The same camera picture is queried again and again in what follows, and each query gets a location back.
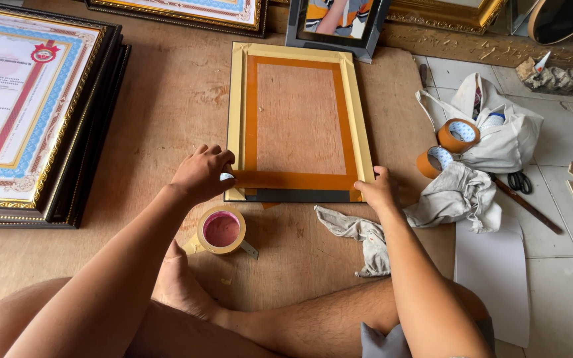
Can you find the person's left hand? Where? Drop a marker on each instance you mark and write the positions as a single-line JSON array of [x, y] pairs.
[[199, 176]]

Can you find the person's right hand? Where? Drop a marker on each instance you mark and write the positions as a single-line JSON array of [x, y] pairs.
[[382, 191]]

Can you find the person's left fingers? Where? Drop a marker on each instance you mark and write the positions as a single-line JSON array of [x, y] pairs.
[[216, 153]]

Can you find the taped picture frame back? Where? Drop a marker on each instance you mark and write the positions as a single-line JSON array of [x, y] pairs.
[[299, 119]]

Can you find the large plywood sheet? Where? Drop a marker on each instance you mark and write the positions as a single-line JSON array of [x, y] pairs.
[[167, 109]]

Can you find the yellow tape roll pink core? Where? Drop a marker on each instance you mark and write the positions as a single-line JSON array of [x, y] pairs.
[[206, 219]]

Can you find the grey cutter blade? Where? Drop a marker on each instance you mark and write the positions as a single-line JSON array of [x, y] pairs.
[[249, 249]]

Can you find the grey stained rag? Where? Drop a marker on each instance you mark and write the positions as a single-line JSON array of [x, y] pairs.
[[361, 233]]

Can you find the person's right leg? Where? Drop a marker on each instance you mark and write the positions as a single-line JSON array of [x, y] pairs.
[[316, 318]]

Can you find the person's leg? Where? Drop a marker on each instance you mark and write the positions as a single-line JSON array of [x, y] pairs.
[[316, 318], [28, 313]]

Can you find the dark small hand tool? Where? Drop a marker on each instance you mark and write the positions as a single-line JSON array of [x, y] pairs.
[[423, 75]]

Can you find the white crumpled cloth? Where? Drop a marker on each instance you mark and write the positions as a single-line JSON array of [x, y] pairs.
[[458, 199]]

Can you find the person's left leg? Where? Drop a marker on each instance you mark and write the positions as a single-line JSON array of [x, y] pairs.
[[28, 313]]

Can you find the grey shorts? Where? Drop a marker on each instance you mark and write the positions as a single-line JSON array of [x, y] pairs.
[[383, 343]]

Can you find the carved gold moulding strip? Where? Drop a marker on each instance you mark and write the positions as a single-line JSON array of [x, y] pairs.
[[455, 47]]

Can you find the white tape roll blue rim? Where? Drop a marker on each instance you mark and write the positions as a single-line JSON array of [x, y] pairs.
[[494, 121]]

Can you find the white tote bag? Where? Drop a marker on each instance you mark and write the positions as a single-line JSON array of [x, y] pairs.
[[508, 141]]

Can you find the white paper sheet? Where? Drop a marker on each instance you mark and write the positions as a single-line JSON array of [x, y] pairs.
[[493, 278]]

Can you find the black scissors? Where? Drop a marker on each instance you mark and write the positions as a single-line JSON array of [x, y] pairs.
[[520, 181]]

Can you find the dark wooden stick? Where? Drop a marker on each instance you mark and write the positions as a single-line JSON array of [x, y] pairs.
[[528, 206]]

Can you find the heap of crumpled scraps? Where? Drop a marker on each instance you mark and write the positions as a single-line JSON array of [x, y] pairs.
[[552, 77]]

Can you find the oval mirror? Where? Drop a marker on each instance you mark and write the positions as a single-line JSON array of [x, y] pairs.
[[562, 17]]

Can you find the black picture frame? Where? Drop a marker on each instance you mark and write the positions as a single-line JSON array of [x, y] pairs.
[[92, 164], [101, 179]]

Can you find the framed certificate black gold frame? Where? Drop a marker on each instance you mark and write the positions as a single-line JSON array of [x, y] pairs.
[[182, 12], [23, 109]]

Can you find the black photo frame with photo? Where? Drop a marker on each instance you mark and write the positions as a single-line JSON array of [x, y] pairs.
[[336, 20]]

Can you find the ornate gold picture frame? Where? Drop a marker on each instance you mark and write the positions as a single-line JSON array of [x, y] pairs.
[[445, 17]]

